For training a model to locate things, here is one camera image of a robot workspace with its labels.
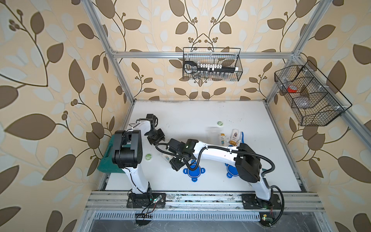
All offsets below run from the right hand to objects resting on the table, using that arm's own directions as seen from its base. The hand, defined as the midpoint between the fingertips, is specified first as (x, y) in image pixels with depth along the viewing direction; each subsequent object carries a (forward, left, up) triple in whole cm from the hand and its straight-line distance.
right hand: (176, 163), depth 83 cm
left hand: (+18, +11, -2) cm, 21 cm away
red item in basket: (+30, -68, +28) cm, 79 cm away
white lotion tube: (+3, +6, +3) cm, 7 cm away
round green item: (+6, +18, -3) cm, 19 cm away
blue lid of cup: (-4, -11, -5) cm, 13 cm away
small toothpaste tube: (+19, -31, -3) cm, 36 cm away
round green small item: (+30, -31, -3) cm, 43 cm away
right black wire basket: (+19, -73, +29) cm, 81 cm away
